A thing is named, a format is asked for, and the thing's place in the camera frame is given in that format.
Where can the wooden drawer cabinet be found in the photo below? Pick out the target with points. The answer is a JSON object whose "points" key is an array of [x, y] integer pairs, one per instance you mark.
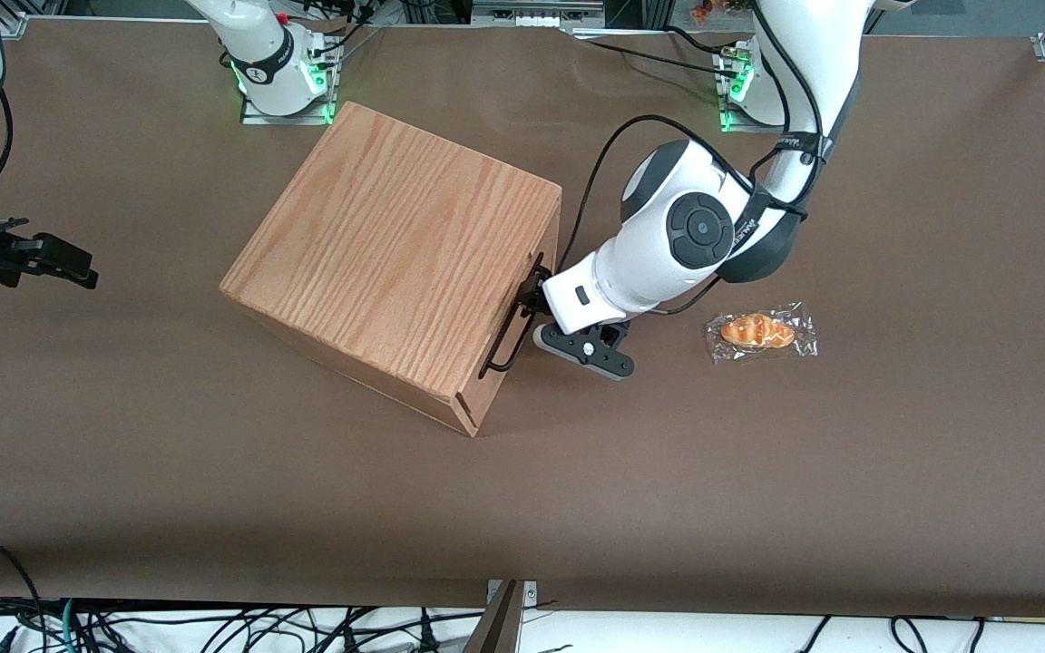
{"points": [[377, 245]]}

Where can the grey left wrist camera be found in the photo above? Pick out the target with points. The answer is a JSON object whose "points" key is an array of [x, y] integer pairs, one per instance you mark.
{"points": [[590, 349]]}

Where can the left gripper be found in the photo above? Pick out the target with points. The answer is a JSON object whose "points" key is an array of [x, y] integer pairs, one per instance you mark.
{"points": [[537, 288]]}

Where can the dark metal mount bar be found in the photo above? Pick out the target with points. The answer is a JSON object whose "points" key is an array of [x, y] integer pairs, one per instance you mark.
{"points": [[500, 626]]}

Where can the orange background item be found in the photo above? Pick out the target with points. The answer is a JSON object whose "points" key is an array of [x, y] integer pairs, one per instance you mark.
{"points": [[713, 9]]}

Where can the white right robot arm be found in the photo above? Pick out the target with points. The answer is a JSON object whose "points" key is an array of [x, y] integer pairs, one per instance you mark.
{"points": [[259, 45]]}

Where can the brown table cover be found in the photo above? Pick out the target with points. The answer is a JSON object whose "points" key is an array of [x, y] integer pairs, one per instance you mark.
{"points": [[214, 508]]}

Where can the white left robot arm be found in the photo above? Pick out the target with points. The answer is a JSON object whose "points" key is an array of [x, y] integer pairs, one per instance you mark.
{"points": [[668, 263]]}

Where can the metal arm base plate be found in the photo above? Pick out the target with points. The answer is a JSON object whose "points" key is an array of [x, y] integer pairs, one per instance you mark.
{"points": [[327, 100], [727, 95]]}

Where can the grey background device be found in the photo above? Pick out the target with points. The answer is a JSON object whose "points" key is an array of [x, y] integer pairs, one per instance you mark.
{"points": [[532, 11]]}

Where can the bread roll in clear wrapper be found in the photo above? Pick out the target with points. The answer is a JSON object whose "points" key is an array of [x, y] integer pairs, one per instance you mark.
{"points": [[758, 331]]}

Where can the silver mount plate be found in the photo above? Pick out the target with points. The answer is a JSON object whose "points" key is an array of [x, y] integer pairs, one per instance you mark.
{"points": [[530, 594]]}

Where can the wooden drawer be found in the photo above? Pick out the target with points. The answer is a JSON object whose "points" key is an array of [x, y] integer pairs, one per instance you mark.
{"points": [[501, 340]]}

